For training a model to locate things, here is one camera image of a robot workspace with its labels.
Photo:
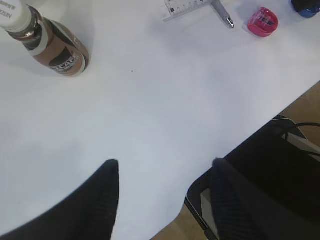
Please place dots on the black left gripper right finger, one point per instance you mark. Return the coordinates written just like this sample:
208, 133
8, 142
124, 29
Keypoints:
242, 211

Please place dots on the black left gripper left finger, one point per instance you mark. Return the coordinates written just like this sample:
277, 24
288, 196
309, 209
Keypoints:
89, 213

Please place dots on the brown coffee bottle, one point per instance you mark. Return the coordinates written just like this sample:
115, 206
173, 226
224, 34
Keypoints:
49, 42

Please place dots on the pink pencil sharpener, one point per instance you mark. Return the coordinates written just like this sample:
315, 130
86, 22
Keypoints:
263, 23

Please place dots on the blue pencil sharpener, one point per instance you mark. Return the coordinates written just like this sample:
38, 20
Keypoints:
306, 8

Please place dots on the grey grip silver pen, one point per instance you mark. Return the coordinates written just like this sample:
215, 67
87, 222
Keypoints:
222, 12

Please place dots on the clear plastic ruler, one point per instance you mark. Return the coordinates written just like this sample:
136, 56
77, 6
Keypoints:
176, 8

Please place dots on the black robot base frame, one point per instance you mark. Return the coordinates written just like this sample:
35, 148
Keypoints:
280, 161

